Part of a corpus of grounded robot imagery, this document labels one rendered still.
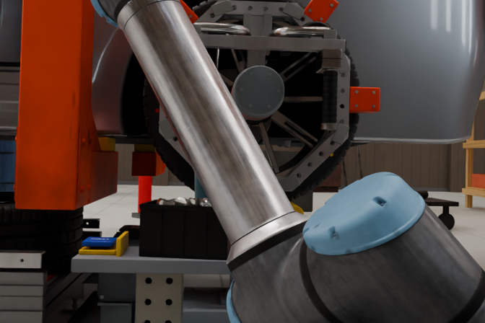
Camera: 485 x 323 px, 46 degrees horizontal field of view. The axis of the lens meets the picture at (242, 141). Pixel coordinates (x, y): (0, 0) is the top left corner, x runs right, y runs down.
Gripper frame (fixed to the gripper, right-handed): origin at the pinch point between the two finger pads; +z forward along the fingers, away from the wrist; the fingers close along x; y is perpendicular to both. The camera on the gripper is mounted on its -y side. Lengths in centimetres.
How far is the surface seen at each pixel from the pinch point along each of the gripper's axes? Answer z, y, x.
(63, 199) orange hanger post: 9, -53, -64
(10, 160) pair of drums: 384, -214, 153
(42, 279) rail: 26, -62, -80
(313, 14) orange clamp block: -9.0, 18.1, -17.9
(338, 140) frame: 8, 23, -50
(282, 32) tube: -19.8, 6.5, -33.4
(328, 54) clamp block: -21.1, 17.0, -41.9
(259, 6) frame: -10.3, 2.7, -15.3
